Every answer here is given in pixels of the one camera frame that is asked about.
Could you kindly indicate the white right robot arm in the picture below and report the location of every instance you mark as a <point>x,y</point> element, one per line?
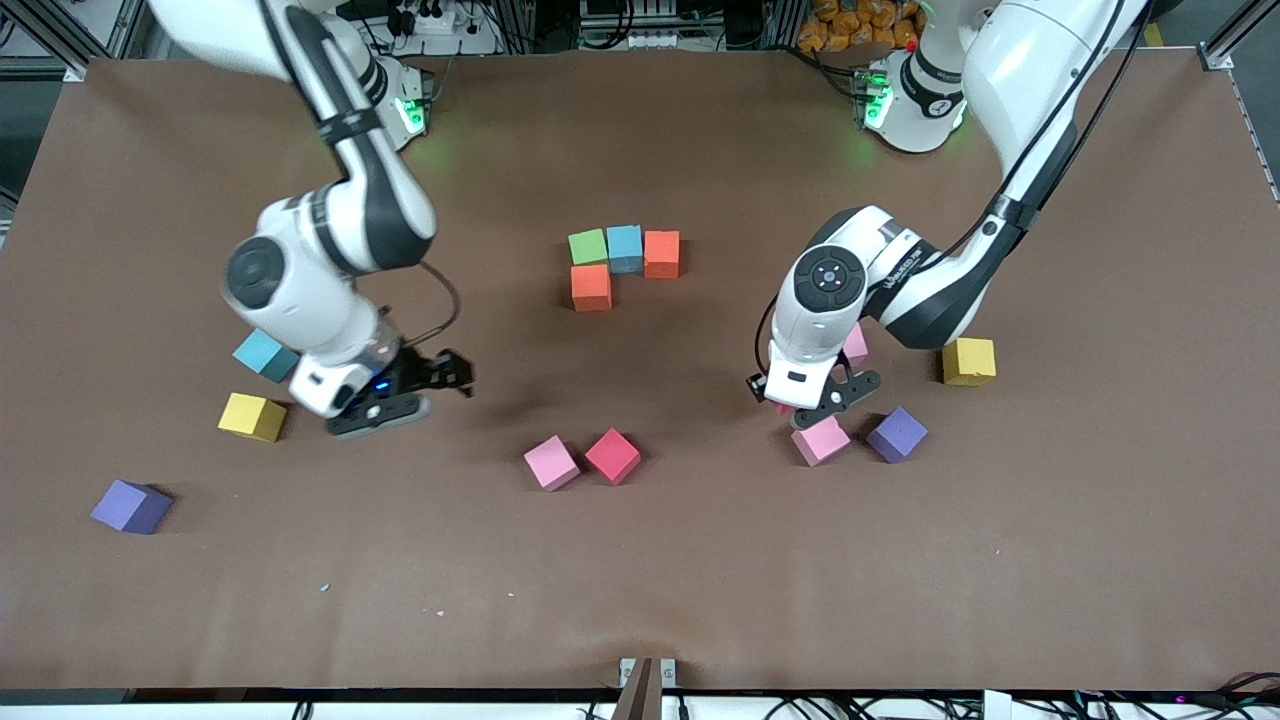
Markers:
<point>330,210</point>

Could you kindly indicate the brown table cover sheet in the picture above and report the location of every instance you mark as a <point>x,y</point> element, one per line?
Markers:
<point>640,580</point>

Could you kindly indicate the pink foam cube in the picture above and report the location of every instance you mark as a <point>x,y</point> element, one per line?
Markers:
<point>820,442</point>
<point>551,463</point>
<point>857,345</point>

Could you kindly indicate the orange foam cube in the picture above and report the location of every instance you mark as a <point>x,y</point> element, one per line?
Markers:
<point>591,287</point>
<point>661,254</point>

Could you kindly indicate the small white box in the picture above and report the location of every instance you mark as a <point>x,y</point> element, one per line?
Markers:
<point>997,705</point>

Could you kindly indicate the purple foam cube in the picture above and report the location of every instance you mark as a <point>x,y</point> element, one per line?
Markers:
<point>896,434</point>
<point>128,504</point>

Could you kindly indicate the pile of orange items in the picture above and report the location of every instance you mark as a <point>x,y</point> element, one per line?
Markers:
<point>850,28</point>

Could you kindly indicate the aluminium frame post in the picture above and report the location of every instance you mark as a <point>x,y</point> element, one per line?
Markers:
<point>1225,52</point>
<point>68,62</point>

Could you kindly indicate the yellow foam cube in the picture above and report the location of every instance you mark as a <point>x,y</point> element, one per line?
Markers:
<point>250,415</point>
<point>968,361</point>

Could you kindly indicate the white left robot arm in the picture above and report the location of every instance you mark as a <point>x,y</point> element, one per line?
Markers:
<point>1020,80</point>

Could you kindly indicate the metal table edge rail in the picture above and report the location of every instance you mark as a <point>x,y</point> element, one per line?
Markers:
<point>1262,150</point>

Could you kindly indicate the metal bracket with wooden stick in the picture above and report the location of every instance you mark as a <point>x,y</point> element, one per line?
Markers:
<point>645,690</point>

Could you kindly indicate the green foam cube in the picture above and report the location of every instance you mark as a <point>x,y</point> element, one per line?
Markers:
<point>588,246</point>

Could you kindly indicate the teal foam cube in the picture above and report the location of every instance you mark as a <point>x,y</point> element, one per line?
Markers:
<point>625,249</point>
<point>255,352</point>

